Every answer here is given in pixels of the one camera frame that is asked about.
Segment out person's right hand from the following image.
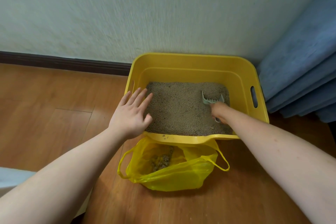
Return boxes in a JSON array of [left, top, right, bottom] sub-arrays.
[[210, 102, 233, 125]]

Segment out person's left hand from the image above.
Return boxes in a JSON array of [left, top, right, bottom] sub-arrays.
[[108, 87, 153, 140]]

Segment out pale green litter scoop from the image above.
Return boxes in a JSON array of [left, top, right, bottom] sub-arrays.
[[201, 90, 225, 123]]

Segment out person's left forearm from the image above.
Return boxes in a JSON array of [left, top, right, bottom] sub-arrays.
[[0, 126, 125, 224]]

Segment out person's right forearm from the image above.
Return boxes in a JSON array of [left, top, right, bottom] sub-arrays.
[[228, 108, 336, 224]]

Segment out grey cat litter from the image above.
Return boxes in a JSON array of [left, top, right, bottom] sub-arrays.
[[145, 82, 234, 137]]

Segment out scooped litter clumps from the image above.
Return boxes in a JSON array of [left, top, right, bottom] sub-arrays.
[[150, 146, 175, 172]]

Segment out yellow plastic litter box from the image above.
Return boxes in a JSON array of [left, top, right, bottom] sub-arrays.
[[124, 53, 270, 145]]

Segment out yellow plastic bag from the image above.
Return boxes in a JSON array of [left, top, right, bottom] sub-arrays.
[[117, 137, 230, 192]]

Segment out dark wooden baseboard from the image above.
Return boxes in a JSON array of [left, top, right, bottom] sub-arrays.
[[0, 51, 132, 76]]

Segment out blue curtain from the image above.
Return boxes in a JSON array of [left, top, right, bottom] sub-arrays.
[[256, 0, 336, 123]]

